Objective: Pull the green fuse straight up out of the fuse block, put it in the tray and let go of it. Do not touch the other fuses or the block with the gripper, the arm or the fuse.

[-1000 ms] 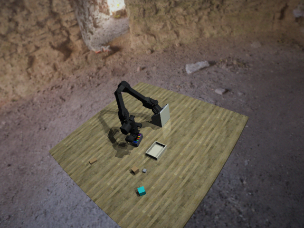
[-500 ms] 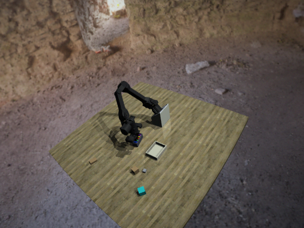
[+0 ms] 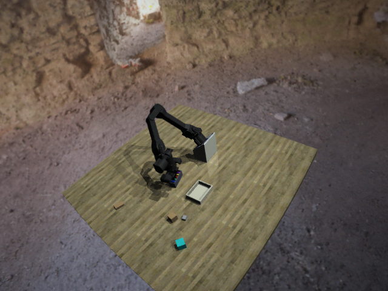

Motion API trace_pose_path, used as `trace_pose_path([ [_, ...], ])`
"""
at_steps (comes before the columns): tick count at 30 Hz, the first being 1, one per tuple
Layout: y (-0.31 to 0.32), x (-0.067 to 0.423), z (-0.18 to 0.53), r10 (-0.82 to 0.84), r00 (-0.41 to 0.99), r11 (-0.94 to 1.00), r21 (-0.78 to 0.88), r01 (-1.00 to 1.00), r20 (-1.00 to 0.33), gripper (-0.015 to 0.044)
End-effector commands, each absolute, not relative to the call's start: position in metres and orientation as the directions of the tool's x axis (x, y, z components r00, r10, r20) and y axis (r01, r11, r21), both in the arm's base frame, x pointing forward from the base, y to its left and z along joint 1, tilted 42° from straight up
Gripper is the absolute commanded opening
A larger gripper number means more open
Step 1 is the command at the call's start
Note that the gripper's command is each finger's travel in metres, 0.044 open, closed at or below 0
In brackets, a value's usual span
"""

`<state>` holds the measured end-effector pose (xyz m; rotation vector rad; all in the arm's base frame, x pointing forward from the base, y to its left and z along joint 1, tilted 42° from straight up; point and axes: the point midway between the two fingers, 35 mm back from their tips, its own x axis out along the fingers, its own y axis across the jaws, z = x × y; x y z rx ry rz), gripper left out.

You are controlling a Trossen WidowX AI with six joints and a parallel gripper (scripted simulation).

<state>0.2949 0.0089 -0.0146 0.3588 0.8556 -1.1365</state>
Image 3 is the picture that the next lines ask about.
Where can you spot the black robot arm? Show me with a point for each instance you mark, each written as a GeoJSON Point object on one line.
{"type": "Point", "coordinates": [162, 157]}

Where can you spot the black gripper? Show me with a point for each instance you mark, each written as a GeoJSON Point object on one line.
{"type": "Point", "coordinates": [171, 171]}

